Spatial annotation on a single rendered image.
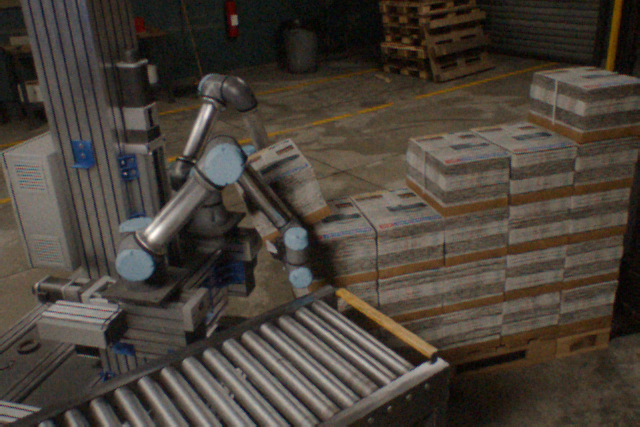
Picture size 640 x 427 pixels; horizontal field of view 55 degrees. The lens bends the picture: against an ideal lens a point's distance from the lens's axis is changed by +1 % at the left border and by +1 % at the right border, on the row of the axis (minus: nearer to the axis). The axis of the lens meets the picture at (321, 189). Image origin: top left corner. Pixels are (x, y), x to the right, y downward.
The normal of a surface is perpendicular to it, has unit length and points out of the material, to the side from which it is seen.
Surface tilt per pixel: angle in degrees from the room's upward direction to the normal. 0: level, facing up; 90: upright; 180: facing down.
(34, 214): 90
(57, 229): 90
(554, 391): 0
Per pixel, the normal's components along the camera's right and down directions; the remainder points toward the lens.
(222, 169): 0.29, 0.27
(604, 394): -0.05, -0.92
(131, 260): 0.11, 0.46
